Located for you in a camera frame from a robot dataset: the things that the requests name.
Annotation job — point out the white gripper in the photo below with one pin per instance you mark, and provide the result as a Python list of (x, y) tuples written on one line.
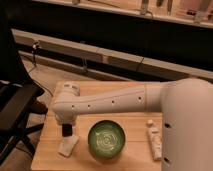
[(67, 122)]

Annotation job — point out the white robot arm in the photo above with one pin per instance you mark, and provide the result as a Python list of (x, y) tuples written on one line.
[(186, 106)]

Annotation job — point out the green glass bowl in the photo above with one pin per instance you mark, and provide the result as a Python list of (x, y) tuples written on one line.
[(106, 139)]

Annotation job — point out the black office chair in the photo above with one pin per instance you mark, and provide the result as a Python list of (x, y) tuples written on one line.
[(16, 103)]

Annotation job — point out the white tube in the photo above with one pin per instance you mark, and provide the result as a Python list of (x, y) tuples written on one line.
[(155, 141)]

